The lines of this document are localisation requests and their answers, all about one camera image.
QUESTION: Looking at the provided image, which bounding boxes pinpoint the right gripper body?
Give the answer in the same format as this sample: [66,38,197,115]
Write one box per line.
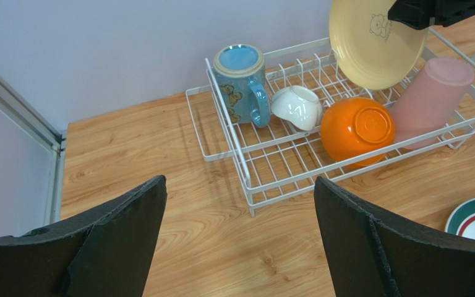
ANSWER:
[387,0,475,30]

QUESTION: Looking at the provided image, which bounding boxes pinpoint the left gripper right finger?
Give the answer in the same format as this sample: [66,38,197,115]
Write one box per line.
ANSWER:
[314,177,475,296]

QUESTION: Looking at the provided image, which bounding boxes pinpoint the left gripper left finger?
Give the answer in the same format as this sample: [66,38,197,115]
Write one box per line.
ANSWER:
[0,175,167,296]

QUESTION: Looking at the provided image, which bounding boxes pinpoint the yellow plate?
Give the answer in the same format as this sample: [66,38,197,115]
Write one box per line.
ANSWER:
[329,0,429,90]

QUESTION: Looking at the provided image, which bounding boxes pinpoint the pink plastic cup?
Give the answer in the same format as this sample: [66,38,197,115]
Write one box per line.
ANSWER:
[390,57,475,144]

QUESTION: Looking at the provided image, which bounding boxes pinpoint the orange bowl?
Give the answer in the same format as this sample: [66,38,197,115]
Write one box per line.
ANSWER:
[320,97,395,161]

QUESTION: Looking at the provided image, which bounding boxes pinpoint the small white cup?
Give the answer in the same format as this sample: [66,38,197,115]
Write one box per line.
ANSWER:
[271,85,323,131]

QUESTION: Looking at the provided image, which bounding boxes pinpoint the blue butterfly mug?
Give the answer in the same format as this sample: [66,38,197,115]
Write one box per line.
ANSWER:
[213,44,271,127]

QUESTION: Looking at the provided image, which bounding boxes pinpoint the white wire dish rack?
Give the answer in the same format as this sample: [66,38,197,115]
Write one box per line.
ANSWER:
[186,29,475,214]

